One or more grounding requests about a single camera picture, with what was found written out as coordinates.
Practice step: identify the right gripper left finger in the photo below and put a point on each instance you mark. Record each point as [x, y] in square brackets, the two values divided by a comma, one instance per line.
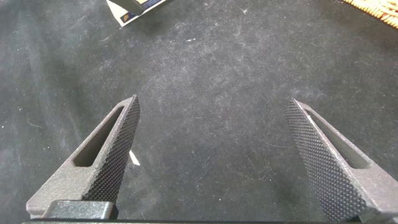
[77, 183]

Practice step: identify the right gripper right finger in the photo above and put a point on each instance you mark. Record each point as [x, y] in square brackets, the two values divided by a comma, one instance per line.
[351, 189]

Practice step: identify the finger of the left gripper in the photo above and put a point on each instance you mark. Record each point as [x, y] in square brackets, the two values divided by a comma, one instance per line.
[130, 5]

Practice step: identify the wicker basket holding food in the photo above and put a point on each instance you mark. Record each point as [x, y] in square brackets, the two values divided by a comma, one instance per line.
[379, 9]

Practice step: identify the playing card box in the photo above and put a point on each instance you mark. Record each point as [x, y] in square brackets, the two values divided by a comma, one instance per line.
[133, 11]

